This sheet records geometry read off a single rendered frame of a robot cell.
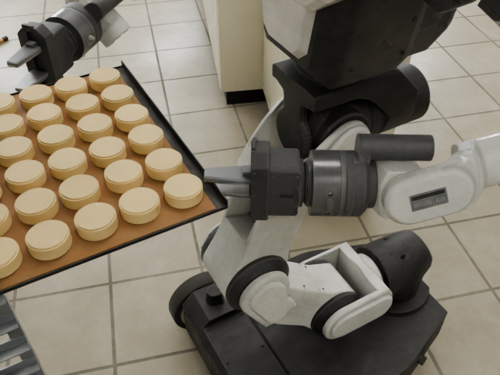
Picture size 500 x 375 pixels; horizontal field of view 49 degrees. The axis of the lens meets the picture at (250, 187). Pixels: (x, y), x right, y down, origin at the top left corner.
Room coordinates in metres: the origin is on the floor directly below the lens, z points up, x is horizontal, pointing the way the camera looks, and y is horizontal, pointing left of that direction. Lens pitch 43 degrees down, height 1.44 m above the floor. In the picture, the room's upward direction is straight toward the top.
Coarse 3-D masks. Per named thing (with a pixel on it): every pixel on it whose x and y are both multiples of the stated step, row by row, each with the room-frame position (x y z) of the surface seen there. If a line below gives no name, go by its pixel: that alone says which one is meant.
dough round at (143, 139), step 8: (136, 128) 0.64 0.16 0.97; (144, 128) 0.64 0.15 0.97; (152, 128) 0.64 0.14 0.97; (160, 128) 0.64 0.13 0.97; (128, 136) 0.62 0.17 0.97; (136, 136) 0.62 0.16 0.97; (144, 136) 0.62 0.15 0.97; (152, 136) 0.62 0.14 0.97; (160, 136) 0.62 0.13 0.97; (136, 144) 0.60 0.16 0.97; (144, 144) 0.60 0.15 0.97; (152, 144) 0.60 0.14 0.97; (160, 144) 0.61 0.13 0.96; (136, 152) 0.60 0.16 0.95; (144, 152) 0.60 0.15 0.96
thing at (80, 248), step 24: (96, 96) 0.75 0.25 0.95; (24, 120) 0.69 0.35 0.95; (72, 120) 0.69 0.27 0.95; (168, 144) 0.63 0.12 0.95; (0, 168) 0.57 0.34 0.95; (48, 168) 0.57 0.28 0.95; (96, 168) 0.57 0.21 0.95; (144, 168) 0.57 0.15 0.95; (72, 216) 0.48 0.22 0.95; (120, 216) 0.48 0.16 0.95; (168, 216) 0.48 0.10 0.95; (192, 216) 0.48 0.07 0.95; (24, 240) 0.44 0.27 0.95; (72, 240) 0.44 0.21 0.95; (120, 240) 0.44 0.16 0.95; (24, 264) 0.40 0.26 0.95; (48, 264) 0.40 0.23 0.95; (0, 288) 0.37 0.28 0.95
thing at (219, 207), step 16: (128, 80) 0.80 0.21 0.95; (144, 96) 0.75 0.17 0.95; (160, 112) 0.69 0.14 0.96; (176, 144) 0.63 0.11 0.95; (192, 160) 0.59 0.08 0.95; (208, 192) 0.53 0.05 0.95; (224, 208) 0.50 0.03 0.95; (176, 224) 0.47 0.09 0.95; (96, 256) 0.41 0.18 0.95; (48, 272) 0.39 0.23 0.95; (16, 288) 0.37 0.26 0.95
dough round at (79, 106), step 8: (72, 96) 0.72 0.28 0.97; (80, 96) 0.72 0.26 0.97; (88, 96) 0.72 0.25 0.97; (72, 104) 0.70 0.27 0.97; (80, 104) 0.70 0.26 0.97; (88, 104) 0.70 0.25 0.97; (96, 104) 0.70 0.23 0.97; (72, 112) 0.68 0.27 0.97; (80, 112) 0.68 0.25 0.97; (88, 112) 0.69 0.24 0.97; (96, 112) 0.70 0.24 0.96
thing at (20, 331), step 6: (6, 300) 0.69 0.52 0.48; (6, 306) 0.69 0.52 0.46; (0, 312) 0.68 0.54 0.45; (6, 312) 0.69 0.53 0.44; (18, 318) 0.72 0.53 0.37; (18, 324) 0.69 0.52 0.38; (18, 330) 0.69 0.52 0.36; (24, 330) 0.72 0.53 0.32; (12, 336) 0.68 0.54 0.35; (30, 342) 0.72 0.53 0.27; (30, 348) 0.69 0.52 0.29; (24, 354) 0.69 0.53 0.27; (30, 354) 0.69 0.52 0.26; (36, 372) 0.69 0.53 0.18; (42, 372) 0.69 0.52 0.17
